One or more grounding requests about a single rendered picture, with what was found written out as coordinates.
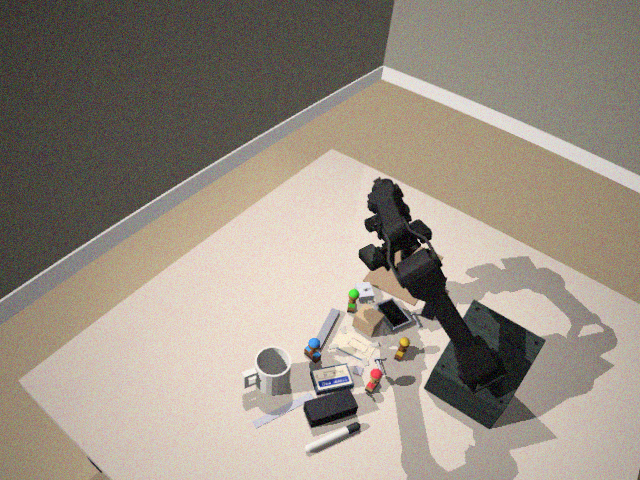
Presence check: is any white mug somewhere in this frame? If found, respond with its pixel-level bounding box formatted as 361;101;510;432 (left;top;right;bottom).
242;346;291;395

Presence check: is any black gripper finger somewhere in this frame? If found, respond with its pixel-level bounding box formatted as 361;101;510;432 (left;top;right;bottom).
400;242;421;261
376;246;391;272

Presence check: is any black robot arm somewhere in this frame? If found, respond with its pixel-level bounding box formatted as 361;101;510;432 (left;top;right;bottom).
364;177;508;394

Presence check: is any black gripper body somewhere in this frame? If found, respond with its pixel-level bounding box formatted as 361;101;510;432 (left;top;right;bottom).
359;219;433;271

